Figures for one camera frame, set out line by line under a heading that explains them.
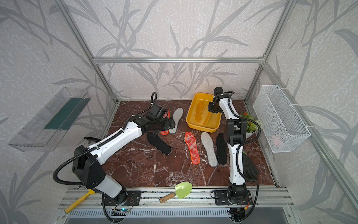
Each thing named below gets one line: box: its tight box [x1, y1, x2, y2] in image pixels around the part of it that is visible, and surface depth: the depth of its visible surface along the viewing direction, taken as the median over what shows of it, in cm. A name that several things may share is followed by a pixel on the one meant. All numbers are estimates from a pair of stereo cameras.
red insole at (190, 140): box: [184, 131, 201, 165], surface depth 95 cm
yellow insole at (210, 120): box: [202, 111, 218, 127], surface depth 107 cm
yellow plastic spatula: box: [64, 189, 96, 214], surface depth 73 cm
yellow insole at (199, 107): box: [193, 100, 206, 123], surface depth 114 cm
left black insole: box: [146, 132, 173, 155], surface depth 96 cm
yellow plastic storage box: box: [185, 92, 222, 133], surface depth 111 cm
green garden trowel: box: [159, 181, 193, 203], surface depth 78 cm
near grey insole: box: [200, 131, 218, 168], surface depth 94 cm
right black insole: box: [216, 132, 228, 165], surface depth 91 cm
